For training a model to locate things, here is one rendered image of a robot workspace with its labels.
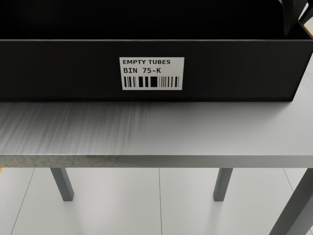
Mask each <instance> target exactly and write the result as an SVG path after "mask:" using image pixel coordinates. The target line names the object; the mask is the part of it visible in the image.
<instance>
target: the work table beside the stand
mask: <svg viewBox="0 0 313 235"><path fill-rule="evenodd" d="M0 168H50V170H51V172H52V175H53V177H54V179H55V182H56V184H57V186H58V189H59V191H60V194H61V196H62V199H63V201H73V197H74V191H73V188H72V186H71V183H70V180H69V177H68V174H67V171H66V168H219V172H218V177H217V181H216V184H215V188H214V192H213V195H214V201H224V198H225V194H226V191H227V188H228V185H229V181H230V178H231V174H232V171H233V168H307V170H306V172H305V173H304V175H303V177H302V178H301V180H300V182H299V184H298V185H297V187H296V189H295V190H294V192H293V194H292V195H291V197H290V199H289V201H288V202H287V204H286V206H285V208H284V209H283V211H282V213H281V214H280V216H279V218H278V219H277V221H276V223H275V225H274V226H273V228H272V230H271V231H270V233H269V235H306V234H307V232H308V231H309V230H310V228H311V227H312V226H313V78H312V77H311V75H310V74H309V73H308V71H307V70H305V72H304V75H303V77H302V80H301V82H300V84H299V87H298V89H297V92H296V94H295V97H294V99H293V101H292V102H0Z"/></svg>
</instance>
